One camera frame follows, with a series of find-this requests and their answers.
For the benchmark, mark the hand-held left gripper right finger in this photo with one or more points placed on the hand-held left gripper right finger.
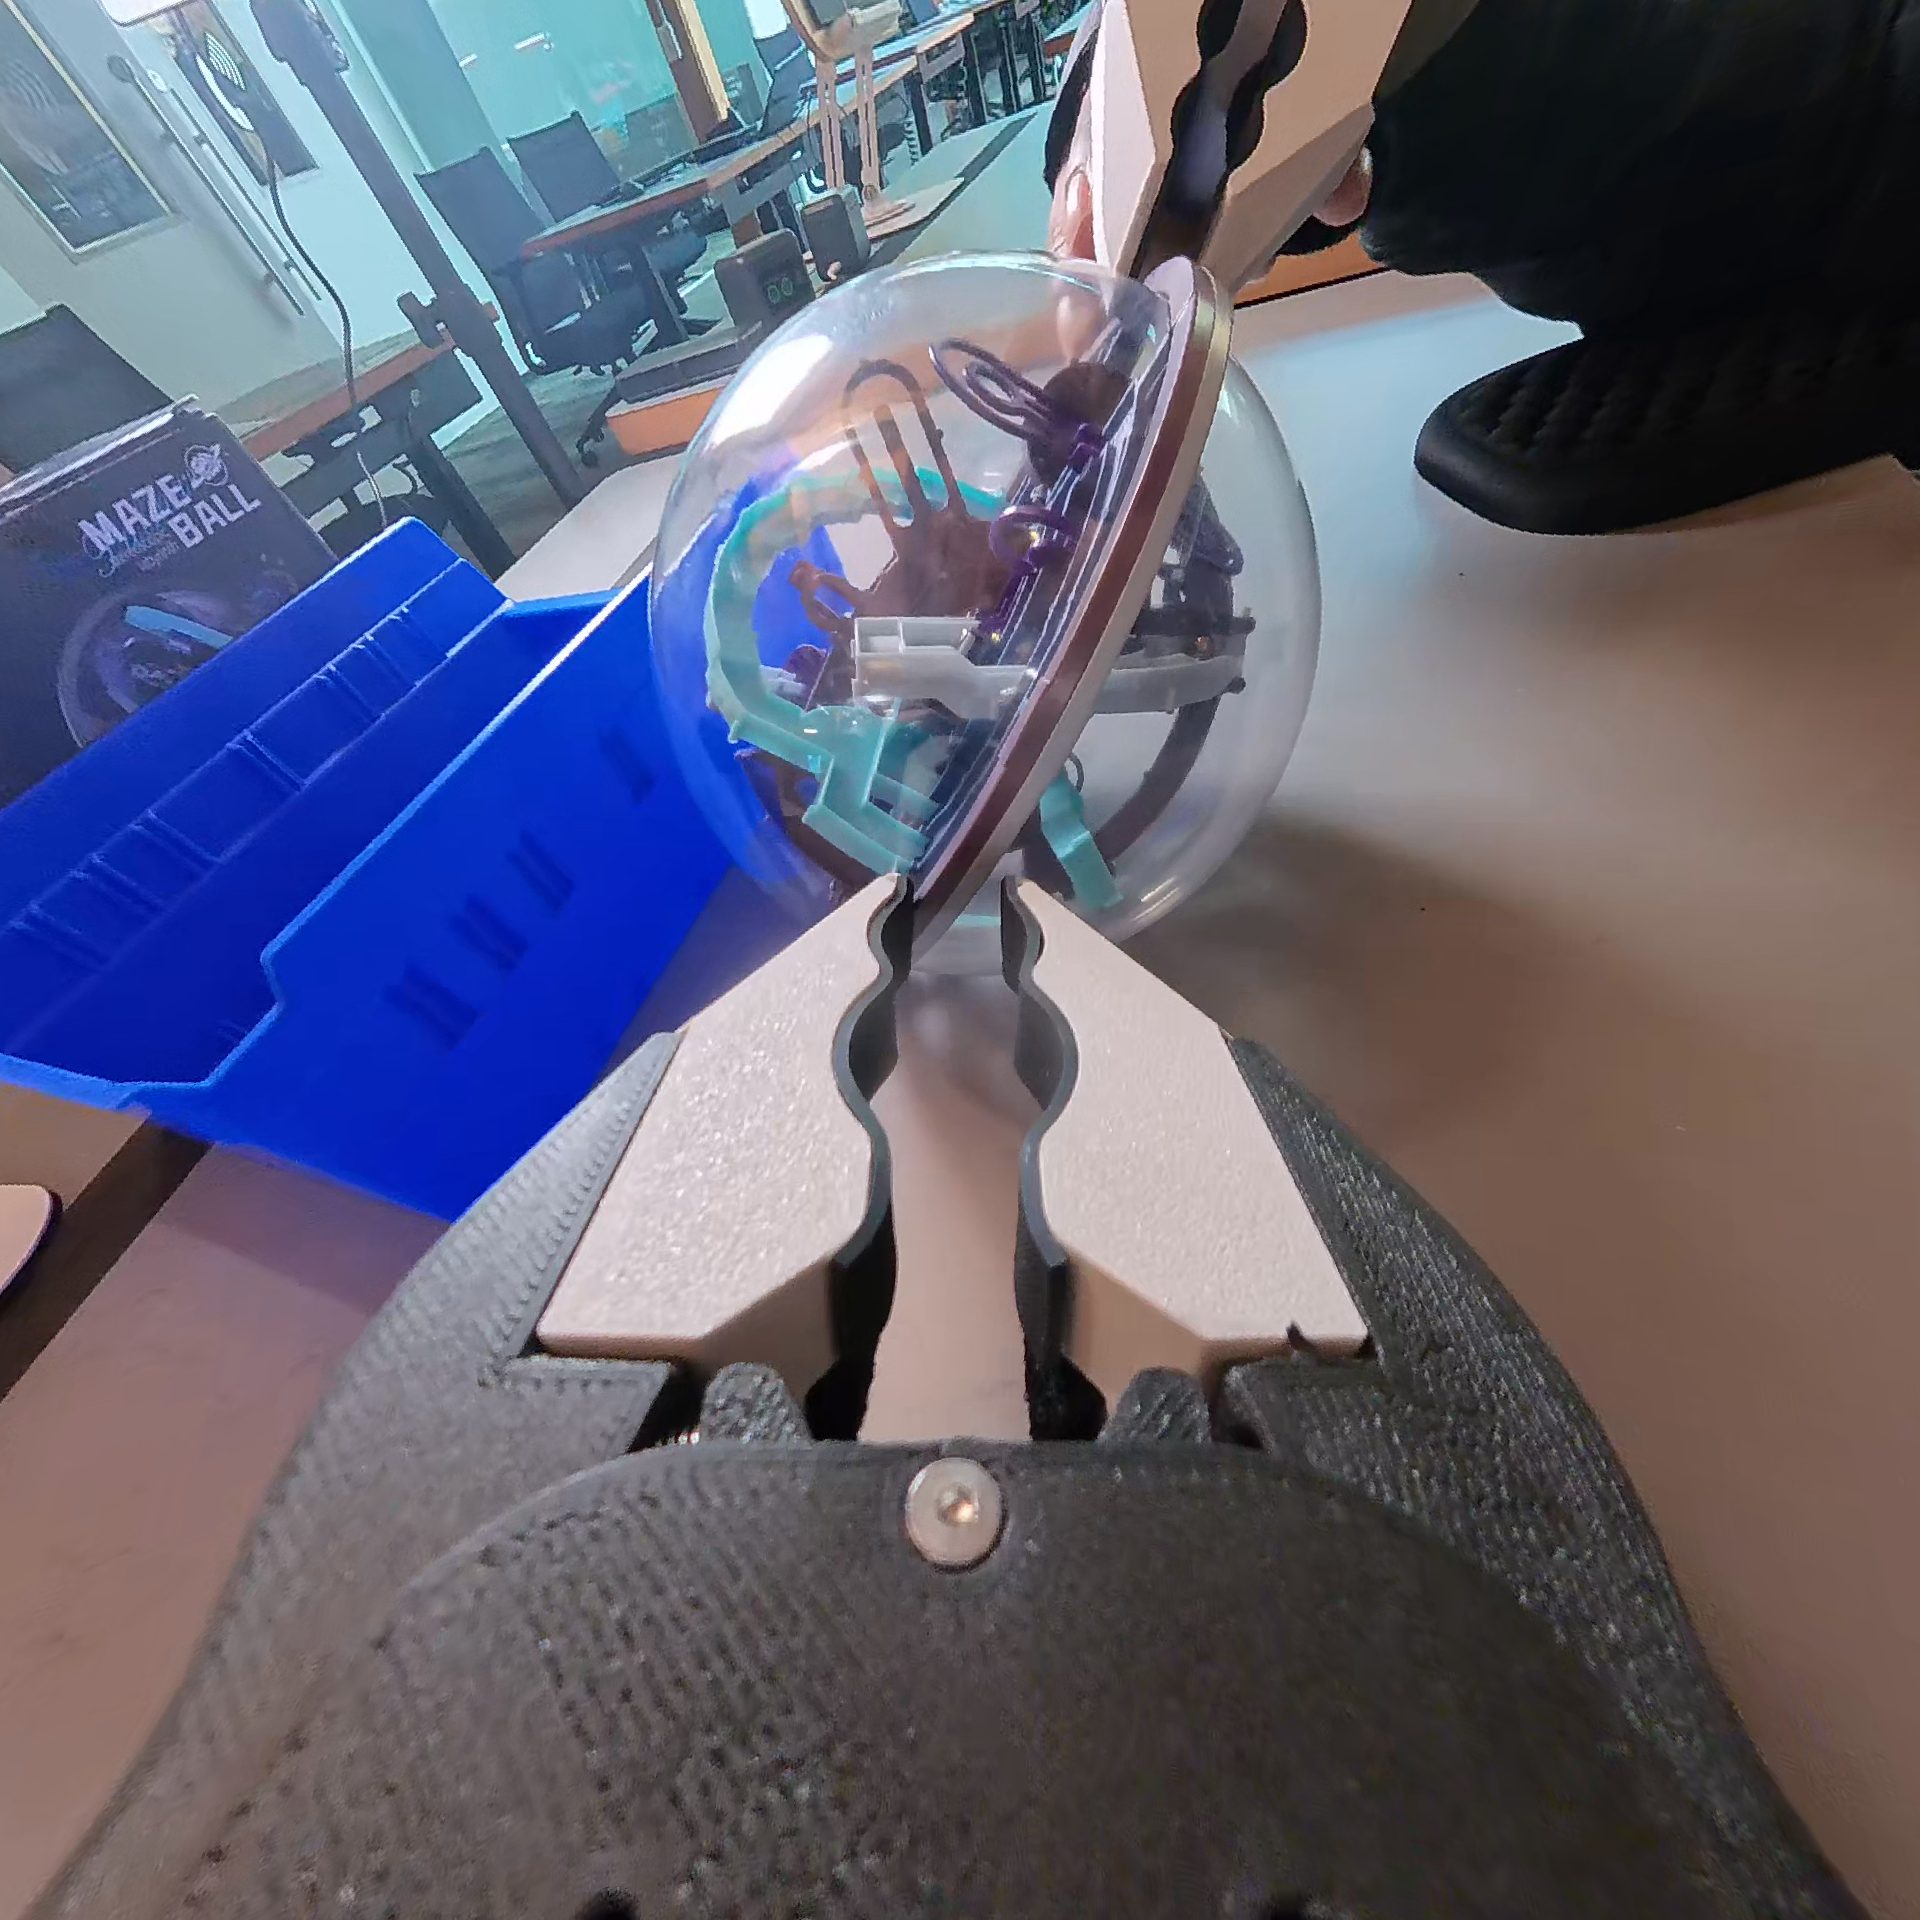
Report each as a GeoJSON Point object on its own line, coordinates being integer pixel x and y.
{"type": "Point", "coordinates": [1185, 1200]}

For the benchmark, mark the clear maze ball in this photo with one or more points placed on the clear maze ball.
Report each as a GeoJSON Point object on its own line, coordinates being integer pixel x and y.
{"type": "Point", "coordinates": [902, 600]}

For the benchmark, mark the blue plastic bin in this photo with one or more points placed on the blue plastic bin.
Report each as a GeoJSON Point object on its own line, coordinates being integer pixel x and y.
{"type": "Point", "coordinates": [376, 932]}

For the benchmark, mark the framed wall picture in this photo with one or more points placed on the framed wall picture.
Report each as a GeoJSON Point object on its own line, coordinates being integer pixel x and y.
{"type": "Point", "coordinates": [76, 135]}
{"type": "Point", "coordinates": [240, 77]}

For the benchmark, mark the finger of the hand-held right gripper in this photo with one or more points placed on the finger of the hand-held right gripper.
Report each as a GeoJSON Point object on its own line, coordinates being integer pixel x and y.
{"type": "Point", "coordinates": [1319, 91]}
{"type": "Point", "coordinates": [1133, 120]}

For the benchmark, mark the pale round board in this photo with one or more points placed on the pale round board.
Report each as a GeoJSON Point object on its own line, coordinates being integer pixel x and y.
{"type": "Point", "coordinates": [23, 1237]}

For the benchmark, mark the black box device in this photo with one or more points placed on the black box device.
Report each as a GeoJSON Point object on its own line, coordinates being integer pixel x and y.
{"type": "Point", "coordinates": [765, 278]}
{"type": "Point", "coordinates": [832, 234]}

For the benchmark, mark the black armrest pad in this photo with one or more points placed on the black armrest pad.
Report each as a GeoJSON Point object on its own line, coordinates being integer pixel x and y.
{"type": "Point", "coordinates": [1680, 435]}

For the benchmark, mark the person's right hand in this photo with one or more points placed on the person's right hand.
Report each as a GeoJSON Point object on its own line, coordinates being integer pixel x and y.
{"type": "Point", "coordinates": [1072, 196]}

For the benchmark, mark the black metal pole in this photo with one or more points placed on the black metal pole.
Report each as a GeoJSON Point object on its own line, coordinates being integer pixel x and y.
{"type": "Point", "coordinates": [450, 284]}

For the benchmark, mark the wooden stand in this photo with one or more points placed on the wooden stand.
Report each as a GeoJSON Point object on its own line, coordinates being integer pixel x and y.
{"type": "Point", "coordinates": [855, 120]}

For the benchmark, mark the dark blue cardboard box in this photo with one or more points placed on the dark blue cardboard box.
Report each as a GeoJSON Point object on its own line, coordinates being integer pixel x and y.
{"type": "Point", "coordinates": [136, 600]}

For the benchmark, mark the person's right forearm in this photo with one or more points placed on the person's right forearm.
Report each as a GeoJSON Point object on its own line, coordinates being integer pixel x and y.
{"type": "Point", "coordinates": [1650, 135]}

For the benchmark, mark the black office chair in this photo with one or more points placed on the black office chair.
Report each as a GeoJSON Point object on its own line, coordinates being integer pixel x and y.
{"type": "Point", "coordinates": [562, 166]}

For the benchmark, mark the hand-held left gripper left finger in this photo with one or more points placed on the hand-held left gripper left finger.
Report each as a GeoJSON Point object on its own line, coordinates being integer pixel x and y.
{"type": "Point", "coordinates": [721, 1200]}

